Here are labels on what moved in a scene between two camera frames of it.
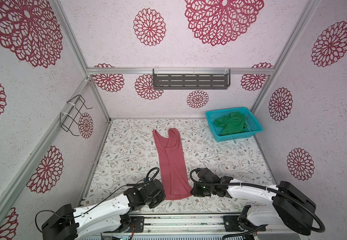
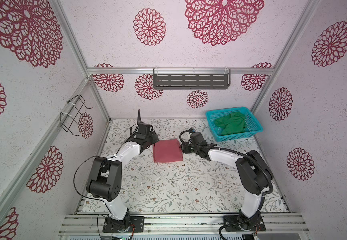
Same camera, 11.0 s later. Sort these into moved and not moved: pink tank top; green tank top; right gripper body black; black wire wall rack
Moved: pink tank top; right gripper body black
Not moved: green tank top; black wire wall rack
